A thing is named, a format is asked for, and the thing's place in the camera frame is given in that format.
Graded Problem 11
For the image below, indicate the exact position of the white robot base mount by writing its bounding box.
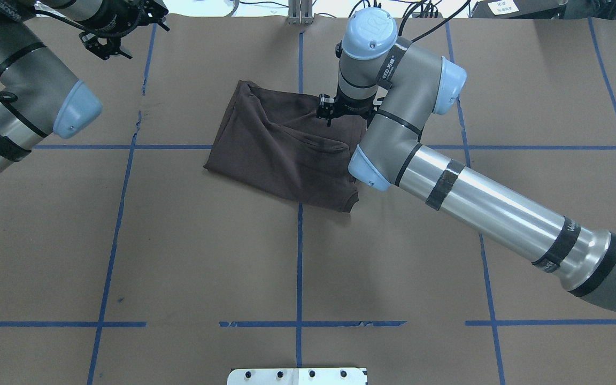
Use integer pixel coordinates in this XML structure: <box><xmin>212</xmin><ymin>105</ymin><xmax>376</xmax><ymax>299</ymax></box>
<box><xmin>227</xmin><ymin>367</ymin><xmax>368</xmax><ymax>384</ymax></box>

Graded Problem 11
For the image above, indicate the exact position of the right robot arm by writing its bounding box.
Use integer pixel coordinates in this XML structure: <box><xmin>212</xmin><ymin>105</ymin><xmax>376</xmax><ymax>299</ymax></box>
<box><xmin>318</xmin><ymin>7</ymin><xmax>616</xmax><ymax>312</ymax></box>

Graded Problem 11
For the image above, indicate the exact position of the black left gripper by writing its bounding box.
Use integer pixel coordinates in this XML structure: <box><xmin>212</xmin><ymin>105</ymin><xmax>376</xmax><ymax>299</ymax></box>
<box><xmin>81</xmin><ymin>1</ymin><xmax>169</xmax><ymax>36</ymax></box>

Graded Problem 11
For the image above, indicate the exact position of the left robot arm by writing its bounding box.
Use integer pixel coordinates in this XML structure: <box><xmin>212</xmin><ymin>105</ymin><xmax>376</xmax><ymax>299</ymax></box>
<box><xmin>0</xmin><ymin>1</ymin><xmax>169</xmax><ymax>173</ymax></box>

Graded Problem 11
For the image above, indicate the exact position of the aluminium frame post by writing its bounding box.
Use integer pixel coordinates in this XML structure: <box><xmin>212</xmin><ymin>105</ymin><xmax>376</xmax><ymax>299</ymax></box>
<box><xmin>286</xmin><ymin>0</ymin><xmax>314</xmax><ymax>25</ymax></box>

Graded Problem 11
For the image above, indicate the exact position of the black camera cable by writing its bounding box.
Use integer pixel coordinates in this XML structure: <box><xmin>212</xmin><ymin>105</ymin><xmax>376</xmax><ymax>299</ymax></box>
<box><xmin>396</xmin><ymin>0</ymin><xmax>472</xmax><ymax>43</ymax></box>

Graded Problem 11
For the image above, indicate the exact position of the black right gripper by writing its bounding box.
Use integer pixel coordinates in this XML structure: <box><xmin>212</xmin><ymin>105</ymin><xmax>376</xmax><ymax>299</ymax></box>
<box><xmin>332</xmin><ymin>88</ymin><xmax>384</xmax><ymax>119</ymax></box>

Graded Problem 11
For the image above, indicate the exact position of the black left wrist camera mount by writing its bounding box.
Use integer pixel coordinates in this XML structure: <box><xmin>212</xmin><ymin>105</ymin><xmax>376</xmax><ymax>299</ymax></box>
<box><xmin>79</xmin><ymin>32</ymin><xmax>133</xmax><ymax>60</ymax></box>

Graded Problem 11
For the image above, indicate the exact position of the dark brown t-shirt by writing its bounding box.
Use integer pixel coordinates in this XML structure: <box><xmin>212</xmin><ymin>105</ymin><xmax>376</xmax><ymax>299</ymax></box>
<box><xmin>205</xmin><ymin>81</ymin><xmax>366</xmax><ymax>213</ymax></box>

